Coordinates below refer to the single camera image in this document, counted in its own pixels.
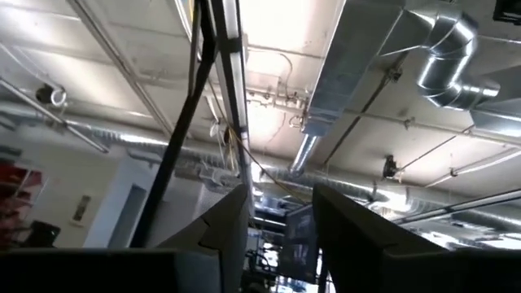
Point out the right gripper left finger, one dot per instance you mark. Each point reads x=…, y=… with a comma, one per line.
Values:
x=228, y=228

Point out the black ceiling box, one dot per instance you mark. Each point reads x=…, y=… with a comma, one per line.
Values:
x=509, y=10

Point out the small wall plate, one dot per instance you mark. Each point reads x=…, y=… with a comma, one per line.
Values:
x=81, y=208

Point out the black ceiling camera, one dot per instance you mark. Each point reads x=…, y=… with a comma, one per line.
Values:
x=44, y=94
x=390, y=167

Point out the grey ceiling conduit pipe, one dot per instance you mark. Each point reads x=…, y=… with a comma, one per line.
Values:
x=53, y=115
x=122, y=66

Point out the hanging black monitor panel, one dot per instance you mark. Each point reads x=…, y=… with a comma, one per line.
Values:
x=299, y=244

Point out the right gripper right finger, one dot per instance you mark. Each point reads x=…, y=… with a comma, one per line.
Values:
x=350, y=244

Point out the silver insulated ceiling duct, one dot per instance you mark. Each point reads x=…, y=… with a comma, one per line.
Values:
x=122, y=138

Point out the rectangular metal ceiling duct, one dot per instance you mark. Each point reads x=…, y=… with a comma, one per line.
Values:
x=500, y=118
x=350, y=61

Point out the thick black diagonal pole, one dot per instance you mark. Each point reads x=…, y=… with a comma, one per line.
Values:
x=178, y=130

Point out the small round metal duct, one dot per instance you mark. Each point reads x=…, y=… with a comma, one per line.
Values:
x=305, y=152

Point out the long fluorescent light fixture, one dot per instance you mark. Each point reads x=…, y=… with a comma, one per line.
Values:
x=238, y=73

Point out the round metal duct elbow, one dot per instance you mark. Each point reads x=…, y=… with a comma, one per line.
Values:
x=447, y=53

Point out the red storage shelf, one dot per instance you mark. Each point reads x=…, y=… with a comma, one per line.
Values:
x=16, y=175

